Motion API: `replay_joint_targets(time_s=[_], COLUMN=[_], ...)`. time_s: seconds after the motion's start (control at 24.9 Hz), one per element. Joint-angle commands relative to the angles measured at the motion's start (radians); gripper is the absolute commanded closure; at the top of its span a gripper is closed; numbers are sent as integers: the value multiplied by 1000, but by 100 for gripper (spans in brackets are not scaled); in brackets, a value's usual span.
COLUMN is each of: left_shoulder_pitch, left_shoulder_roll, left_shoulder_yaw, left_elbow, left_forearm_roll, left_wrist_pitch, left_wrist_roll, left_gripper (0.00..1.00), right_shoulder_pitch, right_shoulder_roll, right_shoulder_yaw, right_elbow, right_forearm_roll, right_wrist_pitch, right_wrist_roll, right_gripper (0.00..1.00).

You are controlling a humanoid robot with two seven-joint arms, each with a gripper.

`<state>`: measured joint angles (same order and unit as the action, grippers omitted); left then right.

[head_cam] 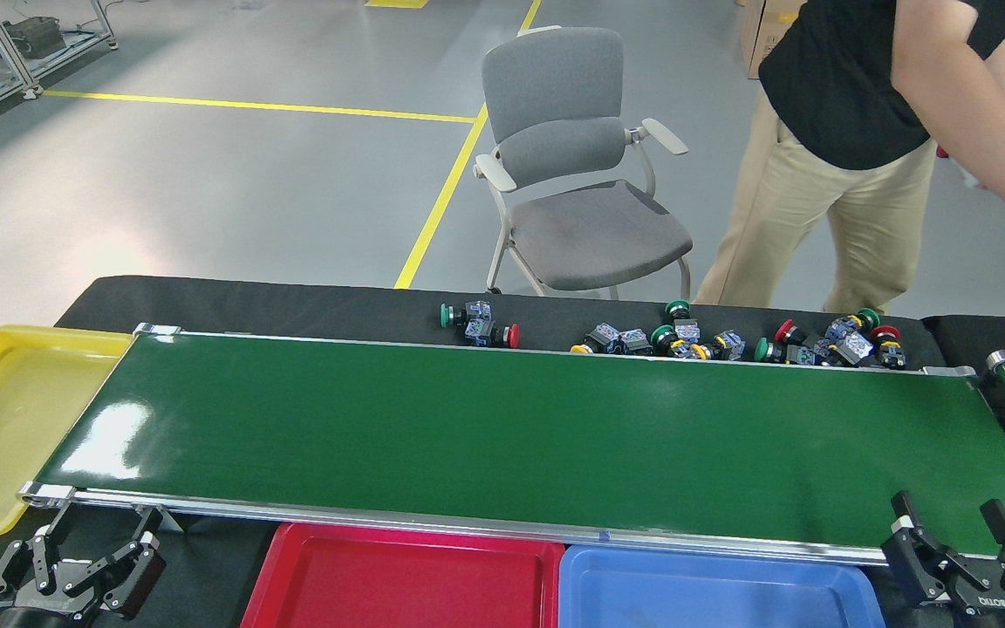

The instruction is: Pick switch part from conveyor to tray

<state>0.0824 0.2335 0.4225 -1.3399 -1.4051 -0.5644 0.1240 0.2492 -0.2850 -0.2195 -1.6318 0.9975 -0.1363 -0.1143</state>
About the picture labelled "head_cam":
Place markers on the red push button switch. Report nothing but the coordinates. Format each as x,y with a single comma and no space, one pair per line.
785,331
481,332
885,334

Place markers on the cardboard box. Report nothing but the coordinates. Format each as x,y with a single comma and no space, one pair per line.
760,35

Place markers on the long green conveyor belt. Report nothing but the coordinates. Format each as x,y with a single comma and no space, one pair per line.
468,419

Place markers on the black equipment box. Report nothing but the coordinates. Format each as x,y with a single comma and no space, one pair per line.
36,37

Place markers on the red plastic tray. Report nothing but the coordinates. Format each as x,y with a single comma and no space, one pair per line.
398,584

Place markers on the green push button switch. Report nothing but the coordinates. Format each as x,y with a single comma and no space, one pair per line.
867,318
476,312
662,337
687,330
762,351

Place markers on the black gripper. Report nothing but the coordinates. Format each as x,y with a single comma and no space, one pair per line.
1000,606
66,593

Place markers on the person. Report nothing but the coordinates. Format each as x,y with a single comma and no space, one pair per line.
834,87

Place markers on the yellow push button switch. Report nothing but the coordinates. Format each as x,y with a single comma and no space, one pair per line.
729,345
603,337

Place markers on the blue plastic tray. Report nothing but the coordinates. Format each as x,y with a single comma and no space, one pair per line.
712,593

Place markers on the grey office chair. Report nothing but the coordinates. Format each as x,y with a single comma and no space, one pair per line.
555,105

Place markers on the push button switch contact block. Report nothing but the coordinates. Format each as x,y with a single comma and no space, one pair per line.
635,342
853,348

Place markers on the yellow plastic tray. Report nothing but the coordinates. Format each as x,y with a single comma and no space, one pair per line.
23,392

